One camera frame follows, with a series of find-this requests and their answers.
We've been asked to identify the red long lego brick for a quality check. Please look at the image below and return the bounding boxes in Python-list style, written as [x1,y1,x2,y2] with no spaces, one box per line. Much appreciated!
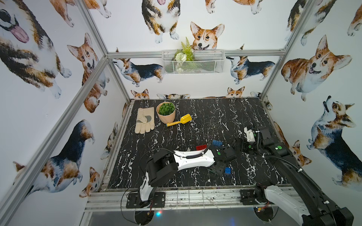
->
[196,145,207,151]

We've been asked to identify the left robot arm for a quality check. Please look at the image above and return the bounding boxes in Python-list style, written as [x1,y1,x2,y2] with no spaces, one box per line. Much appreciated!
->
[138,144,236,204]

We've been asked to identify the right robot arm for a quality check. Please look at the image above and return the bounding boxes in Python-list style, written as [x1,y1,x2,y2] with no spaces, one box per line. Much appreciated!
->
[235,126,354,226]

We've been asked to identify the light blue long lego brick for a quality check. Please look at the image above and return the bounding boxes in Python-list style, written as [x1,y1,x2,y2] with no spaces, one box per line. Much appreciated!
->
[212,140,223,147]

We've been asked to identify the dark blue small lego brick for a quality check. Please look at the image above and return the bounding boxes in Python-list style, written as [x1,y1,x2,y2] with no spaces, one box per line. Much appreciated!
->
[224,167,232,175]

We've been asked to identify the yellow toy shovel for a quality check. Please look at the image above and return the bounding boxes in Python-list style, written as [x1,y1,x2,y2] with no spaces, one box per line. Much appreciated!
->
[166,114,192,127]

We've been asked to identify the pink pot with green plant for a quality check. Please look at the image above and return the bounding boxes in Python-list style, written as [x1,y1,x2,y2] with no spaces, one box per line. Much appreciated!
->
[156,102,176,124]

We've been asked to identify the beige work glove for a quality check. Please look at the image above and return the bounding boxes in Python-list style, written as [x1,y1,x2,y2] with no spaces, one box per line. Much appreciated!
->
[134,107,155,134]

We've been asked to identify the green fern with white flower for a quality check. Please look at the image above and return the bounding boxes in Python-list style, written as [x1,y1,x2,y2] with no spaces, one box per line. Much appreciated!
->
[173,38,195,73]

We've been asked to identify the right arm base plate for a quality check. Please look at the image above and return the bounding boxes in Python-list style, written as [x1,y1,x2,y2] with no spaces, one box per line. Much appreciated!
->
[239,188,269,206]

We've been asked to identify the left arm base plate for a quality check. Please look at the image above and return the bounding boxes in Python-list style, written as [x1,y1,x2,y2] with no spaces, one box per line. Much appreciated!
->
[125,192,166,209]

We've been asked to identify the white wire basket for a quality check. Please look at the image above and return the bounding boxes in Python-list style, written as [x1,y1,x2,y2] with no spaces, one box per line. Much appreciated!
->
[162,50,226,74]

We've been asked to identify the aluminium front rail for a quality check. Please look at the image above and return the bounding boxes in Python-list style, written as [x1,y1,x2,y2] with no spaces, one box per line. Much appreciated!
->
[84,189,319,212]

